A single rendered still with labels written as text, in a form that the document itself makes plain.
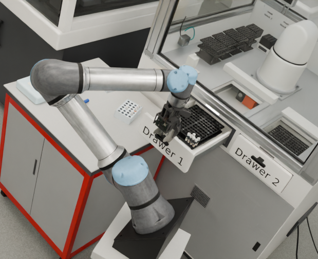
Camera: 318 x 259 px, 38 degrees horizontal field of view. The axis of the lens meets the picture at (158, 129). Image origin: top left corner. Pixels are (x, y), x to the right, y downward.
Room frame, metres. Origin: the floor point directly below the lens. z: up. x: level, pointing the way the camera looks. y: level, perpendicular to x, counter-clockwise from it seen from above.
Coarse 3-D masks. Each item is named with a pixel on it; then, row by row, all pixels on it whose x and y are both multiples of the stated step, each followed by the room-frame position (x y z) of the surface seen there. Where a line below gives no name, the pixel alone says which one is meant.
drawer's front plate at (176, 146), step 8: (144, 120) 1.56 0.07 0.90; (152, 120) 1.55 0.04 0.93; (152, 128) 1.54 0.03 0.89; (144, 136) 1.55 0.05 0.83; (152, 136) 1.53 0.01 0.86; (152, 144) 1.53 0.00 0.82; (160, 144) 1.51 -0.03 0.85; (176, 144) 1.47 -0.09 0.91; (184, 144) 1.47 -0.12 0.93; (168, 152) 1.48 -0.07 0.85; (176, 152) 1.47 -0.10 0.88; (184, 152) 1.45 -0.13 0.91; (192, 152) 1.44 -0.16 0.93; (176, 160) 1.46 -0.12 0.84; (184, 160) 1.44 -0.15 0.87; (192, 160) 1.44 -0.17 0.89; (184, 168) 1.44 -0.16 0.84
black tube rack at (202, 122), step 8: (192, 112) 1.75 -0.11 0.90; (200, 112) 1.78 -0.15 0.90; (184, 120) 1.67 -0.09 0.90; (192, 120) 1.69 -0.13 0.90; (200, 120) 1.71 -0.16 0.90; (208, 120) 1.74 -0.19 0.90; (216, 120) 1.76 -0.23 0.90; (184, 128) 1.61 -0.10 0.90; (192, 128) 1.63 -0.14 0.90; (200, 128) 1.66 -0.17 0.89; (208, 128) 1.68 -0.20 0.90; (216, 128) 1.70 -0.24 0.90; (184, 136) 1.60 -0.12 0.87; (200, 136) 1.60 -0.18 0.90; (208, 136) 1.63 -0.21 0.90; (192, 144) 1.56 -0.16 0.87; (200, 144) 1.59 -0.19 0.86
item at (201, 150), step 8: (192, 104) 1.85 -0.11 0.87; (208, 112) 1.82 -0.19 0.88; (224, 128) 1.77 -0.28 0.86; (176, 136) 1.62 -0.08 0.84; (216, 136) 1.73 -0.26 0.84; (224, 136) 1.68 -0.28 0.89; (208, 144) 1.58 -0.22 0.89; (216, 144) 1.63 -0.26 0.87; (200, 152) 1.53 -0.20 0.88; (208, 152) 1.59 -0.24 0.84
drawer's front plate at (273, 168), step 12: (240, 144) 1.66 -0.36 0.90; (252, 144) 1.65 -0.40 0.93; (240, 156) 1.65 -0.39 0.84; (264, 156) 1.60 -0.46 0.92; (252, 168) 1.61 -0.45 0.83; (264, 168) 1.59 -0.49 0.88; (276, 168) 1.57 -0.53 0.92; (264, 180) 1.58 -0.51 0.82; (276, 180) 1.55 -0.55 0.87; (288, 180) 1.53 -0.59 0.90
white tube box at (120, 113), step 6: (126, 102) 1.78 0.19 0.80; (132, 102) 1.79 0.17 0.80; (120, 108) 1.72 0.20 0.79; (132, 108) 1.75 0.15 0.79; (114, 114) 1.68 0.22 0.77; (120, 114) 1.68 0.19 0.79; (126, 114) 1.69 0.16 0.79; (138, 114) 1.76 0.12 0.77; (126, 120) 1.67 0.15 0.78; (132, 120) 1.69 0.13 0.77
